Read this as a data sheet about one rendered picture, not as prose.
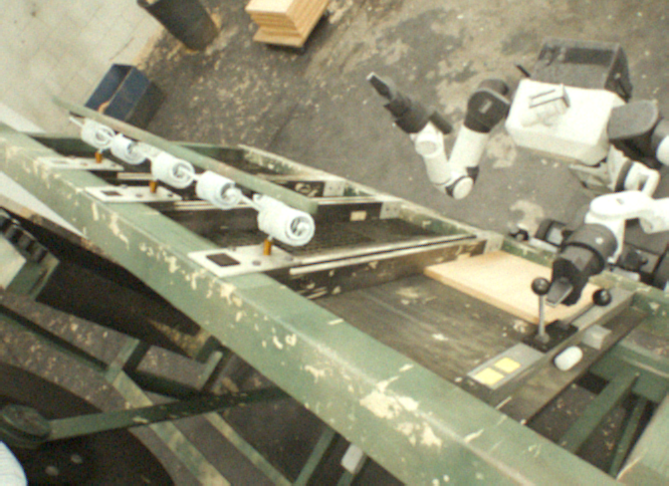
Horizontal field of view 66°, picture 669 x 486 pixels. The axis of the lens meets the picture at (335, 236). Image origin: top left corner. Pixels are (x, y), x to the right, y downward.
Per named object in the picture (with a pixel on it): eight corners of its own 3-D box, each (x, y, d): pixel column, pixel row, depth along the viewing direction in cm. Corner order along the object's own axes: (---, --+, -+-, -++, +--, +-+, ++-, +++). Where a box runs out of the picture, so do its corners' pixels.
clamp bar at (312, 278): (503, 257, 175) (524, 189, 169) (212, 331, 87) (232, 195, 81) (477, 247, 182) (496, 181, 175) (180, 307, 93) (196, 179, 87)
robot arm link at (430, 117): (397, 111, 149) (419, 132, 156) (396, 138, 144) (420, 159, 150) (430, 93, 142) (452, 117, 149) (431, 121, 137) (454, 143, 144)
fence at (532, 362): (629, 305, 151) (634, 293, 150) (487, 411, 81) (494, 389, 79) (611, 298, 154) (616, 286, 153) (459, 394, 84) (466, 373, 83)
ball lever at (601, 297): (566, 335, 110) (618, 298, 103) (561, 339, 107) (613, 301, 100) (555, 320, 112) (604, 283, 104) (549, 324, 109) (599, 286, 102)
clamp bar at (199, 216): (402, 218, 202) (416, 158, 195) (101, 245, 114) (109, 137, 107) (382, 211, 208) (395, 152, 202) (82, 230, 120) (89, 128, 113)
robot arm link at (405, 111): (389, 68, 140) (415, 94, 147) (364, 93, 143) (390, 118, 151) (404, 88, 131) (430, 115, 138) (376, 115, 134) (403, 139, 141)
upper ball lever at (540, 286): (555, 344, 100) (554, 276, 99) (548, 348, 97) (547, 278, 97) (536, 341, 103) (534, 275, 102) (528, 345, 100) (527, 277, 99)
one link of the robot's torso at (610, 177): (595, 156, 209) (571, 113, 173) (642, 167, 199) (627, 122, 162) (580, 191, 210) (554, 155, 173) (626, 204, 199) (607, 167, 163)
